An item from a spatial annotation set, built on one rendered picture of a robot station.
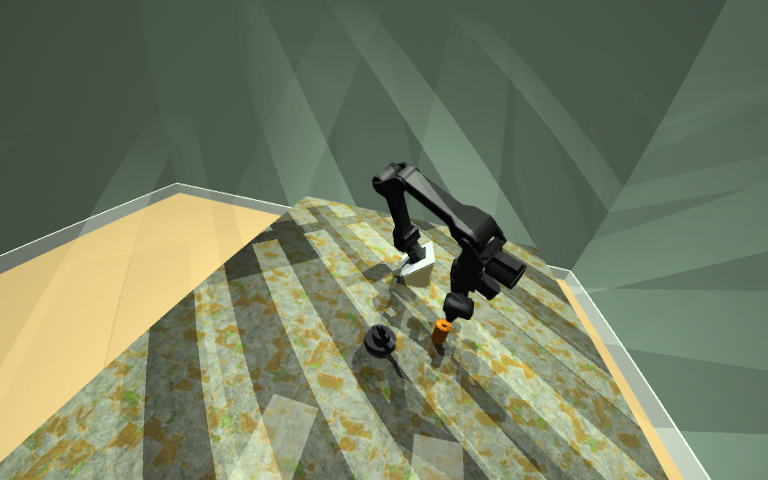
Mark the orange knob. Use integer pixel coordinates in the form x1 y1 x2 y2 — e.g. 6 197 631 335
431 319 451 344

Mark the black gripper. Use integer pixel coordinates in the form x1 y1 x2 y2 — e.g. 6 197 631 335
443 256 483 323

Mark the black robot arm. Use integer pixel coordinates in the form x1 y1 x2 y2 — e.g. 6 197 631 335
372 162 527 301

